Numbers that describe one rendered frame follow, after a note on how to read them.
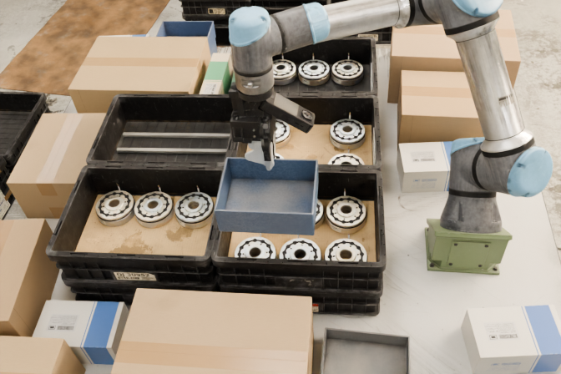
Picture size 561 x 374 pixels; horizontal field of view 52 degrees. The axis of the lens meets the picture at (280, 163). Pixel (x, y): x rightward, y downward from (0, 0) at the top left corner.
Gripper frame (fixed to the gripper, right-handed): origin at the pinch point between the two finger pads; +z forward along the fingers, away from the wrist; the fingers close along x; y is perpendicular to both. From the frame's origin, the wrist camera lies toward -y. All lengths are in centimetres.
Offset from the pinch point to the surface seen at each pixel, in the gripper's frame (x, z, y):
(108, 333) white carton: 24, 35, 38
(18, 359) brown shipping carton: 36, 29, 52
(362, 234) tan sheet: -7.1, 28.2, -20.3
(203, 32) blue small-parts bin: -102, 23, 44
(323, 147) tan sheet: -37.7, 25.2, -7.8
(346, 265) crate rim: 10.4, 19.8, -17.1
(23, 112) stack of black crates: -101, 64, 134
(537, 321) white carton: 11, 34, -60
